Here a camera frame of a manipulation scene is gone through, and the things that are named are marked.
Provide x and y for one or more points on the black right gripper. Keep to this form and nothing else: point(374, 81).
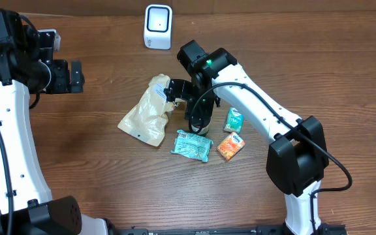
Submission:
point(201, 111)

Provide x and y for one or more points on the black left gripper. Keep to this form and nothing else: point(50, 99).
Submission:
point(64, 85)

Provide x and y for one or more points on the jar with dark red lid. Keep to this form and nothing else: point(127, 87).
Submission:
point(199, 123)

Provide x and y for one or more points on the beige paper pouch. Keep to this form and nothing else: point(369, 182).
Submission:
point(147, 120)

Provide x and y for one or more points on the green wet wipes pack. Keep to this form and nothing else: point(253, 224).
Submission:
point(192, 146)

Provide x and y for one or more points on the teal Kleenex tissue pack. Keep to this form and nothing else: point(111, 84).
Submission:
point(234, 121)

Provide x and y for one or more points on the orange Kleenex tissue pack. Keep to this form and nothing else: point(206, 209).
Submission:
point(230, 146)

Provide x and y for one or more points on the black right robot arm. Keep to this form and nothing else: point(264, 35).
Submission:
point(296, 146)

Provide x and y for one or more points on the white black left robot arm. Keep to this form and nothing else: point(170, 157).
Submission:
point(28, 68)

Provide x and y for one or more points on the white black barcode scanner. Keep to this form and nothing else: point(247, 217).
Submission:
point(158, 27)

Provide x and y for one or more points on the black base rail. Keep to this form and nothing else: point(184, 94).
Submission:
point(259, 230)

